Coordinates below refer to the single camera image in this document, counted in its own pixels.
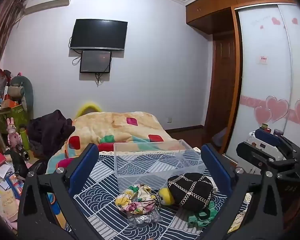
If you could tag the white air conditioner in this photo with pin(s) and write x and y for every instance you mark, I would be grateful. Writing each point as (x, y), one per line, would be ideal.
(48, 2)

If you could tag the red white sticker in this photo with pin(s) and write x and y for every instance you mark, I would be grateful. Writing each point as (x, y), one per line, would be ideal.
(263, 60)

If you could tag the blue white patterned bedsheet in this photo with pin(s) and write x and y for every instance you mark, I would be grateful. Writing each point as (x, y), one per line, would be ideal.
(102, 205)

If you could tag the floral fabric scrunchie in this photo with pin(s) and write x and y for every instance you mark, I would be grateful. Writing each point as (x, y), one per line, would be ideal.
(136, 200)

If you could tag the brown wooden door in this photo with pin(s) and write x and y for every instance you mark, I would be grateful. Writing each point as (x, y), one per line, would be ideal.
(222, 85)

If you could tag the pile of books and papers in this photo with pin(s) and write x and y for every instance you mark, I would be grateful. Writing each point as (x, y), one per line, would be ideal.
(5, 185)

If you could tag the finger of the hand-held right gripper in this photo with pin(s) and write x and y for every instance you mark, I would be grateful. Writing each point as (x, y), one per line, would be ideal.
(270, 135)
(260, 157)

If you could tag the green storage box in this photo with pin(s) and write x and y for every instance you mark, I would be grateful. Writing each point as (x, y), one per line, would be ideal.
(15, 116)

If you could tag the pink rabbit toy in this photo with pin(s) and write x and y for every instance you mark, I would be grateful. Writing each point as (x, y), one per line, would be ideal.
(13, 135)

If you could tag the beige colourful patch blanket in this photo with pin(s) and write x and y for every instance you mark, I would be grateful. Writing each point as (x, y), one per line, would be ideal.
(120, 127)

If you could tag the small black wall monitor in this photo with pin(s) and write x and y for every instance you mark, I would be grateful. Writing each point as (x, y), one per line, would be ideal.
(95, 62)

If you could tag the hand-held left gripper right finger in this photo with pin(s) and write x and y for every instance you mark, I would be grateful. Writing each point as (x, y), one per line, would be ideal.
(216, 166)

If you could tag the yellow plush ball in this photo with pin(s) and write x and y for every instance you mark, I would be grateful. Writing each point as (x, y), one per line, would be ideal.
(166, 197)

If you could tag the dark purple cloth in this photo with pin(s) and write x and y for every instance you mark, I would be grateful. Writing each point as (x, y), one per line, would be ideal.
(50, 130)

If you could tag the green knitted cloth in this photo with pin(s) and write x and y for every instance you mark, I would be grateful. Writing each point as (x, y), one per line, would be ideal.
(202, 217)

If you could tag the wooden wardrobe with white doors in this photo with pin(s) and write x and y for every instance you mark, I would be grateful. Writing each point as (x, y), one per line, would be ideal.
(262, 80)

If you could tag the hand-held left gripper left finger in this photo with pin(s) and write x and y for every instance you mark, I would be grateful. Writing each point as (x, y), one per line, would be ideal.
(83, 166)

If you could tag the black wall television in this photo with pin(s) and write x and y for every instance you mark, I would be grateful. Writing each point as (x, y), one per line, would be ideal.
(98, 33)

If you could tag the clear plastic storage box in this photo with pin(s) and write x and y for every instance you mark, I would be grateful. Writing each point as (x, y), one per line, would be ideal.
(160, 165)

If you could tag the green bottle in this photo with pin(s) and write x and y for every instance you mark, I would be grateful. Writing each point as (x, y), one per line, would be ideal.
(25, 138)

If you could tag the silver glitter pouch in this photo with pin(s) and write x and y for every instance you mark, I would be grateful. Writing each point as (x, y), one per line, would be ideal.
(145, 218)

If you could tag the grey plush toy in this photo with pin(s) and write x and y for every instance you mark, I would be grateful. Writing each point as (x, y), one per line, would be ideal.
(21, 90)

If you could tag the striped brown curtain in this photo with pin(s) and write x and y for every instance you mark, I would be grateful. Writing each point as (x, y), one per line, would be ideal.
(2, 35)

